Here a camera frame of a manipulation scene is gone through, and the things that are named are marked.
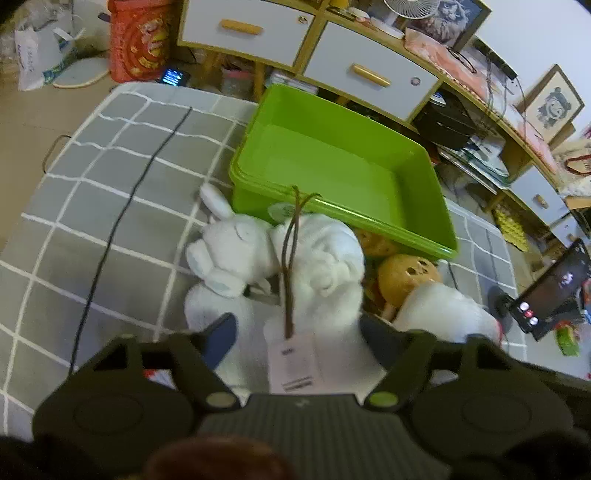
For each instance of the clear plastic storage box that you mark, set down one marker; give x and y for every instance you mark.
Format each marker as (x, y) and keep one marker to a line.
(236, 83)

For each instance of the green plastic bin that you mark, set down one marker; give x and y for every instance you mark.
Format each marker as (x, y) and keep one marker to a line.
(332, 152)

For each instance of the small white drawer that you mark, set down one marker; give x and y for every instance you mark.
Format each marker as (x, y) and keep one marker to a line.
(570, 230)
(538, 196)

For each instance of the framed cartoon drawing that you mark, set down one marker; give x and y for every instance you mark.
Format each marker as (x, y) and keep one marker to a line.
(554, 108)

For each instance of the cream white plush toy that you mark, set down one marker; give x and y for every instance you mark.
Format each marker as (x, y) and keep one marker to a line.
(438, 314)

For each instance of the cat picture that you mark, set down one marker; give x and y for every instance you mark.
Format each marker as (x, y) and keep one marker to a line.
(455, 21)

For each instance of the paper gift bag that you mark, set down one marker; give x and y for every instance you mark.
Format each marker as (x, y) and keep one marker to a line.
(579, 164)

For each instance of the white round board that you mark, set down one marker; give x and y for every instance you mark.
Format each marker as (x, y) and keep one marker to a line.
(81, 74)

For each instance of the pink cloth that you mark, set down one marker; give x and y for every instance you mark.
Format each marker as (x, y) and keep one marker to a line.
(461, 69)

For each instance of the white desk fan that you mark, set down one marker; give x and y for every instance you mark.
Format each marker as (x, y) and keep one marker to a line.
(411, 8)

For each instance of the burger plush toy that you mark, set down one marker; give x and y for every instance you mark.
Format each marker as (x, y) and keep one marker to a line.
(406, 277)

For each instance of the wooden cabinet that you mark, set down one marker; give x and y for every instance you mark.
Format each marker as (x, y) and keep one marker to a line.
(318, 23)

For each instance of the phone on stand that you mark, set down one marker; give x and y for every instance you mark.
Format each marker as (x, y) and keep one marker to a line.
(554, 288)

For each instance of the white plastic bag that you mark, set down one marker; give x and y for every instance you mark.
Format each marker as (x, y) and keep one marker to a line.
(41, 55)

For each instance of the white knit-sweater plush toy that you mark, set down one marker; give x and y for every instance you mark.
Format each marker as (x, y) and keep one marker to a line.
(323, 267)

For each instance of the red snack bucket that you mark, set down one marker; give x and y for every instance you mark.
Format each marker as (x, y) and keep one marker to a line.
(138, 41)

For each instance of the black power strip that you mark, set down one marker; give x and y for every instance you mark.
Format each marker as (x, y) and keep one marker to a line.
(496, 57)

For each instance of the white rabbit plush toy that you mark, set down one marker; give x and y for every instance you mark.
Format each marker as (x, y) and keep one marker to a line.
(231, 249)

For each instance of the small screen device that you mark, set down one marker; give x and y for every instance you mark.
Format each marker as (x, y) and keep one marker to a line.
(174, 77)

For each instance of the black printer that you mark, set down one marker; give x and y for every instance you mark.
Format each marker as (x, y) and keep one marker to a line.
(445, 122)

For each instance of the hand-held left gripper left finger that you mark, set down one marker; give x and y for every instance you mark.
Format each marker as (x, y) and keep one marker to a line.
(222, 339)

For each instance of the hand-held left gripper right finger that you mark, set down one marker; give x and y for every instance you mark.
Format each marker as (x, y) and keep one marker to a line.
(375, 339)

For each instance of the yellow egg carton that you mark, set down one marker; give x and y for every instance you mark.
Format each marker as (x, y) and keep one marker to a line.
(510, 228)

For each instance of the stack of papers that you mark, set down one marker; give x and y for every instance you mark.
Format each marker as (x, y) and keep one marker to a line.
(480, 159)

